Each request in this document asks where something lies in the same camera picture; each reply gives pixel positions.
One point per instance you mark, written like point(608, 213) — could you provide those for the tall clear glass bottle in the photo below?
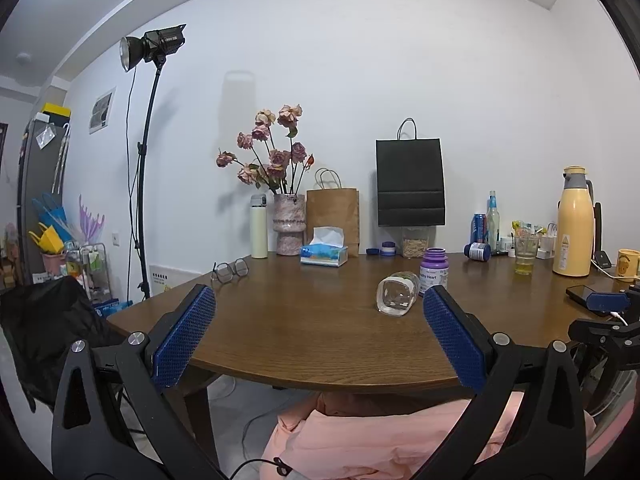
point(493, 225)

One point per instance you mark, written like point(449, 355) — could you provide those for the black smartphone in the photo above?
point(580, 294)

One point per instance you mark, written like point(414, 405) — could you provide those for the blue tissue box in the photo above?
point(324, 254)

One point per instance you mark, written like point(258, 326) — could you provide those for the yellow thermos jug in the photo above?
point(572, 230)

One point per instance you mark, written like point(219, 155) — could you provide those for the dark blue pill bottle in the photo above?
point(477, 251)

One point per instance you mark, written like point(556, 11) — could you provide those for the black jacket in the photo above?
point(45, 330)

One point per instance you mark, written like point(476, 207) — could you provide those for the dried pink roses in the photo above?
point(272, 160)

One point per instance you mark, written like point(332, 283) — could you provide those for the black paper bag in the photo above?
point(410, 180)

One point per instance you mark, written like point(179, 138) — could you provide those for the blue drink can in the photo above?
point(478, 230)

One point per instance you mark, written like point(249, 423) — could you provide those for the grey refrigerator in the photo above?
point(35, 185)

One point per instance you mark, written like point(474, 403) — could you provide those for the pink bucket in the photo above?
point(53, 262)

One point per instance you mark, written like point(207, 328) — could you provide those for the wall poster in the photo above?
point(102, 110)

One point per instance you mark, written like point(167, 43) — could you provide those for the pink speckled vase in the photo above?
point(288, 225)

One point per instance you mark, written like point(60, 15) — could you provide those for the small white blue jar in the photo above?
point(388, 250)

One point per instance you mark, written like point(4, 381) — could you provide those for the clear jar of oats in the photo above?
point(415, 245)

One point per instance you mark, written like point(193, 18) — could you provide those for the pink clothing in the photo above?
point(360, 435)

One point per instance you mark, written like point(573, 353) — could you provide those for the black light stand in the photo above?
point(142, 185)

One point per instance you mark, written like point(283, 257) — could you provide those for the brown paper bag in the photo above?
point(332, 210)

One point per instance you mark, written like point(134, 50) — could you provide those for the yellow mug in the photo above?
point(627, 262)

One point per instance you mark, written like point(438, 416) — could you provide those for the black studio light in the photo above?
point(150, 45)

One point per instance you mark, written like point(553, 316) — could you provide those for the yellow box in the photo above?
point(55, 110)

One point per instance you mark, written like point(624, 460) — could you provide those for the cream thermos bottle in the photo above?
point(259, 230)

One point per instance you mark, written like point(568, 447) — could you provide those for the black eyeglasses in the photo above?
point(231, 270)

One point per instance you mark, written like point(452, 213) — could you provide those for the glass with yellow liquid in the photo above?
point(526, 257)

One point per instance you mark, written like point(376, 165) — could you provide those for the purple supplement bottle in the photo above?
point(433, 270)

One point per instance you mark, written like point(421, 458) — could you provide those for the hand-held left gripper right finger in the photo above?
point(452, 335)

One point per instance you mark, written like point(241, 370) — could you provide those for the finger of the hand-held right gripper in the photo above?
point(600, 332)
point(607, 301)

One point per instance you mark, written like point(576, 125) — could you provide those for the purple clothes hangers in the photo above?
point(90, 222)

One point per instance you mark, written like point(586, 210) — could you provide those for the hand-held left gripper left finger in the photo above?
point(185, 340)

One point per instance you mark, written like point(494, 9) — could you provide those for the small white paper bag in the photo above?
point(547, 245)

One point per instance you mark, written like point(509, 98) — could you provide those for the blue dustpan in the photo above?
point(50, 217)

